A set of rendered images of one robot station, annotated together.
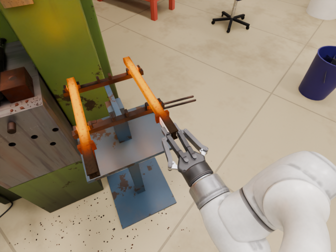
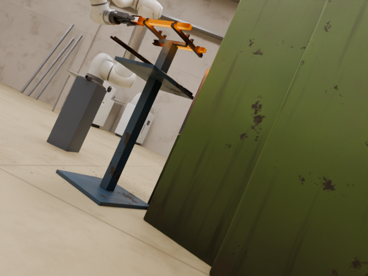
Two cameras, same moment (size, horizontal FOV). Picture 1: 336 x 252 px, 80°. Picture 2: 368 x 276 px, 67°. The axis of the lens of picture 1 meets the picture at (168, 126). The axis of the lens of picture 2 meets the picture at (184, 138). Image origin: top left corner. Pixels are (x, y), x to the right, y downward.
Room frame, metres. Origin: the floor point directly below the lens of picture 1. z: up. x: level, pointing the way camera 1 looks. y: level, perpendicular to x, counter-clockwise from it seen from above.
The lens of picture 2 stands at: (2.03, -0.34, 0.39)
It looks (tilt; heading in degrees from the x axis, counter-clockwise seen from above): 3 degrees up; 150
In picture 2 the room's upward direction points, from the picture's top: 24 degrees clockwise
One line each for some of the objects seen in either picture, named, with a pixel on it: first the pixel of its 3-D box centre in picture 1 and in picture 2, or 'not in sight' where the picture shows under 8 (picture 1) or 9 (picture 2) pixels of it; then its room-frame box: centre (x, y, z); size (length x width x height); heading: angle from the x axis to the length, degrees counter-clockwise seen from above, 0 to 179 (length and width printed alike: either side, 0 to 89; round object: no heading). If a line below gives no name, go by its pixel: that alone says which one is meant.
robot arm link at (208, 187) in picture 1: (208, 190); (111, 17); (0.18, -0.10, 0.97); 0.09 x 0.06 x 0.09; 116
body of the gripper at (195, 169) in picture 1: (193, 166); (119, 18); (0.24, -0.07, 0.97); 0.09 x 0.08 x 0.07; 26
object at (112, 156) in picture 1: (124, 137); (156, 79); (0.53, 0.20, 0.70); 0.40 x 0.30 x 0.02; 115
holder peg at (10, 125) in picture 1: (11, 127); not in sight; (0.45, 0.59, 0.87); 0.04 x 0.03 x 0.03; 26
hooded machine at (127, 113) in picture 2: not in sight; (137, 118); (-6.05, 2.58, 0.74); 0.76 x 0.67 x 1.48; 51
